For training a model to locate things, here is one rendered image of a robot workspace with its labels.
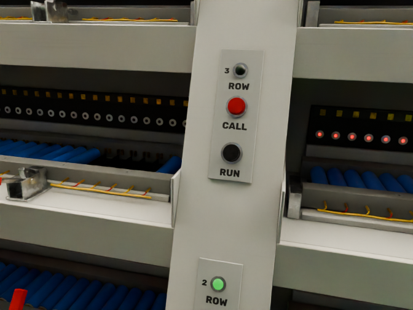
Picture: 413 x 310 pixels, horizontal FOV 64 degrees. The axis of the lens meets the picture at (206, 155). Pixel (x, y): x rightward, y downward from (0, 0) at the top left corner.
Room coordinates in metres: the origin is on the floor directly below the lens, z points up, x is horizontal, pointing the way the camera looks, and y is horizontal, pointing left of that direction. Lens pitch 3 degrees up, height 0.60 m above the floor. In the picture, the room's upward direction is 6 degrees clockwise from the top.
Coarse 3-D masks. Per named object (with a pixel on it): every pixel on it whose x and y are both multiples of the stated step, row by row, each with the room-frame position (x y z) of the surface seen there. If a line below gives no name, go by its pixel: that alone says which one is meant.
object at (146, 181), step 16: (0, 160) 0.41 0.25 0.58; (16, 160) 0.41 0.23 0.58; (32, 160) 0.41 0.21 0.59; (48, 176) 0.40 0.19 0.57; (64, 176) 0.39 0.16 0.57; (80, 176) 0.39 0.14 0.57; (96, 176) 0.38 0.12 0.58; (112, 176) 0.38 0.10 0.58; (128, 176) 0.37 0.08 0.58; (144, 176) 0.37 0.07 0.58; (160, 176) 0.37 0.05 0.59; (112, 192) 0.36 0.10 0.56; (160, 192) 0.37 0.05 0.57
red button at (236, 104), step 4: (232, 100) 0.30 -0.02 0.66; (236, 100) 0.30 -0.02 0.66; (240, 100) 0.30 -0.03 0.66; (228, 104) 0.30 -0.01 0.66; (232, 104) 0.30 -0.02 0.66; (236, 104) 0.30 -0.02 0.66; (240, 104) 0.30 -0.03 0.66; (244, 104) 0.30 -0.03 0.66; (228, 108) 0.30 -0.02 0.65; (232, 108) 0.30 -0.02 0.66; (236, 108) 0.30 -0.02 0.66; (240, 108) 0.30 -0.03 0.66; (244, 108) 0.30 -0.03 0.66; (232, 112) 0.30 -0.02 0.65; (236, 112) 0.30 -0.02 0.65; (240, 112) 0.30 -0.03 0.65
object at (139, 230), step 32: (32, 128) 0.54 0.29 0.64; (64, 128) 0.53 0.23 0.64; (96, 128) 0.51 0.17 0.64; (0, 192) 0.38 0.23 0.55; (64, 192) 0.38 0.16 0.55; (0, 224) 0.36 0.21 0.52; (32, 224) 0.35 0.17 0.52; (64, 224) 0.34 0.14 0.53; (96, 224) 0.33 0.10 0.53; (128, 224) 0.32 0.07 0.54; (160, 224) 0.32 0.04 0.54; (128, 256) 0.34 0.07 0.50; (160, 256) 0.33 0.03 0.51
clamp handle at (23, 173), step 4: (20, 172) 0.36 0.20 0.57; (24, 172) 0.36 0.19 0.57; (20, 176) 0.36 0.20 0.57; (24, 176) 0.36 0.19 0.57; (0, 180) 0.33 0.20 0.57; (4, 180) 0.33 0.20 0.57; (8, 180) 0.34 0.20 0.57; (12, 180) 0.34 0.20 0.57; (16, 180) 0.35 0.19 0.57; (20, 180) 0.35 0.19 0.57; (0, 184) 0.33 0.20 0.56
